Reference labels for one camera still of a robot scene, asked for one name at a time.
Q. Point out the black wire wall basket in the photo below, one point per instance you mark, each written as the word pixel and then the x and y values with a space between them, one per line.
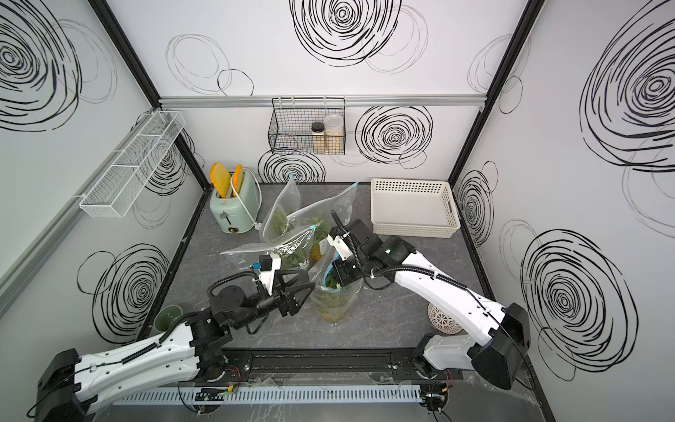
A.
pixel 291 119

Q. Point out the white mesh wall shelf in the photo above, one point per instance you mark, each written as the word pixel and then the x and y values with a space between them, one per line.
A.
pixel 134 163

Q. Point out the green ceramic cup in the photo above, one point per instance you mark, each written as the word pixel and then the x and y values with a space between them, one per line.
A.
pixel 166 317

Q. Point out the yellow toast slice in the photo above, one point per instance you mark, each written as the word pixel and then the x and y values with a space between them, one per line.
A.
pixel 220 178
pixel 237 180

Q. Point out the right yellow toast slice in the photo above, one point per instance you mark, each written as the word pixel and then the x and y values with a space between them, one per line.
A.
pixel 237 180

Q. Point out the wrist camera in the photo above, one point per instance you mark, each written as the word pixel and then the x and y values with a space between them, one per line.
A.
pixel 265 268
pixel 340 246

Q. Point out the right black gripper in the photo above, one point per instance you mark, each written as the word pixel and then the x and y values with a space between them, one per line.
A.
pixel 342 276

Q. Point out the dark-lid spice jar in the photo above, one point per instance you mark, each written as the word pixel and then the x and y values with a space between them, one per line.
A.
pixel 318 139

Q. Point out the mint green toaster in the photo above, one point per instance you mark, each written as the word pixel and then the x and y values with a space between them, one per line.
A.
pixel 237 215

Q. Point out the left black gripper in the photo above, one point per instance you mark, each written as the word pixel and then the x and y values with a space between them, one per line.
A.
pixel 285 301

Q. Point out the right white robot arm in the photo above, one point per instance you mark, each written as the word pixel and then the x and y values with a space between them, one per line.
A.
pixel 496 338

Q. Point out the grey slotted cable duct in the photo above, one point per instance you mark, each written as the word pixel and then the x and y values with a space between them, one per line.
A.
pixel 342 394

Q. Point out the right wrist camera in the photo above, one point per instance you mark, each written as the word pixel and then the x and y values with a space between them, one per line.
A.
pixel 340 246

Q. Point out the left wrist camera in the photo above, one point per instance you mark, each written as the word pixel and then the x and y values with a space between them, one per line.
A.
pixel 265 268

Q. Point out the white round sink strainer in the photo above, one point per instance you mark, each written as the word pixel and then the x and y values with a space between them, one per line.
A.
pixel 442 322

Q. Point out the left yellow toast slice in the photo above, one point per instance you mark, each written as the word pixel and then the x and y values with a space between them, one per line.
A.
pixel 220 178

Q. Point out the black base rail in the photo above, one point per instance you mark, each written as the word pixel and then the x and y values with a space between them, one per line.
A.
pixel 399 364

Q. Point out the white-lid spice jar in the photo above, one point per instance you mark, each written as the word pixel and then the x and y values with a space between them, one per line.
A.
pixel 334 134

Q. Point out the cream perforated plastic basket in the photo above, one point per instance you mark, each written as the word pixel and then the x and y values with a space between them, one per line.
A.
pixel 413 208

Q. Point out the clear zip-top bag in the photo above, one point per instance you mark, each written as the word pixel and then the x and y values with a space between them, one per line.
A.
pixel 289 199
pixel 318 272
pixel 319 214

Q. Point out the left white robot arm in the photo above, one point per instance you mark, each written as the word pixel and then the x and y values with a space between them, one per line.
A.
pixel 74 386

